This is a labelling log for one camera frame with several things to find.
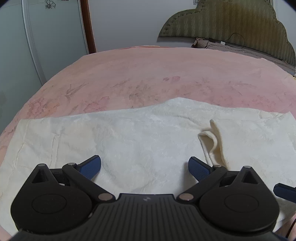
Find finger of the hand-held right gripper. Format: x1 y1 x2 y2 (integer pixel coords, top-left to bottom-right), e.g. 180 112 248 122
273 183 296 204

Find brown wooden door frame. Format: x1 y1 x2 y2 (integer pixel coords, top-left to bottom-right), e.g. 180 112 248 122
80 0 97 54

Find cream white pants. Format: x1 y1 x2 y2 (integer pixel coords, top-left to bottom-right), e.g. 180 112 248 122
0 97 296 234

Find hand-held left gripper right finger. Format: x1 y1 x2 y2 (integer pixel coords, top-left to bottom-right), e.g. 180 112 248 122
177 156 269 205

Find olive green padded headboard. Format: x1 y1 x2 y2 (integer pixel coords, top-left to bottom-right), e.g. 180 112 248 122
158 0 296 67

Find pink floral blanket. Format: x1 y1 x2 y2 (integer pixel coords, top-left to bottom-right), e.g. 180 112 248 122
0 45 296 238

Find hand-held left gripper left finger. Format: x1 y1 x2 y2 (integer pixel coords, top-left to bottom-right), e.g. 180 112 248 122
23 155 116 205

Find frosted glass wardrobe door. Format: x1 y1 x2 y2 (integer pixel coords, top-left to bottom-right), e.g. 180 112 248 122
0 0 90 135

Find brown pillow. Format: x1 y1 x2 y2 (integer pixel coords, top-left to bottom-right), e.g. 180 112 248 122
191 37 296 75

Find black charger cable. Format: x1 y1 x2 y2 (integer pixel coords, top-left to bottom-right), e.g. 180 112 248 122
205 32 245 50

